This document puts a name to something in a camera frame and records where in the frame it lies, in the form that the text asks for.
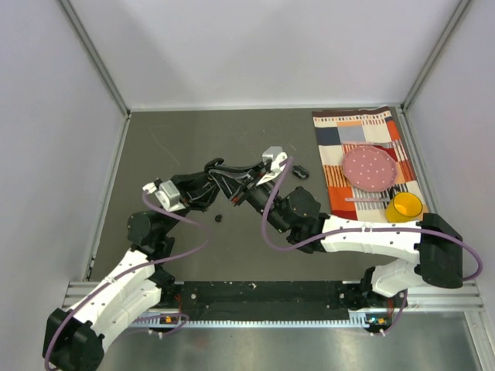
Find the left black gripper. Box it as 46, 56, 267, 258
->
159, 169, 221, 236

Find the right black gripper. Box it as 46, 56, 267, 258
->
212, 162, 291, 233

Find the glossy black charging case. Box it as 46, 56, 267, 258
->
204, 158, 224, 172

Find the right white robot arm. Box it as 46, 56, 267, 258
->
207, 163, 464, 306

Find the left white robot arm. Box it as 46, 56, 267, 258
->
42, 158, 224, 370

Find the orange patterned cloth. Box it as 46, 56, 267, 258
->
312, 106, 428, 223

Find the pink dotted plate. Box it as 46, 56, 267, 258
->
341, 145, 398, 192

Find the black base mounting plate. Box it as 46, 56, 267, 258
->
169, 280, 409, 322

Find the yellow translucent cup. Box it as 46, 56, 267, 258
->
385, 192, 423, 223

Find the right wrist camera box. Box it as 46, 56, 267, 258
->
257, 146, 288, 186

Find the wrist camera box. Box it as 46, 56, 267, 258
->
257, 146, 288, 186
142, 179, 186, 212

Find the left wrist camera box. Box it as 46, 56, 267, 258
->
142, 179, 186, 212

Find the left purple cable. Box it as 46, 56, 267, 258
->
43, 191, 213, 370

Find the purple cable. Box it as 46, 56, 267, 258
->
261, 156, 484, 335
43, 191, 213, 370

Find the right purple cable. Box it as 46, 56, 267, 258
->
261, 156, 484, 335

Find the aluminium frame rail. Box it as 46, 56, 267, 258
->
43, 281, 483, 370

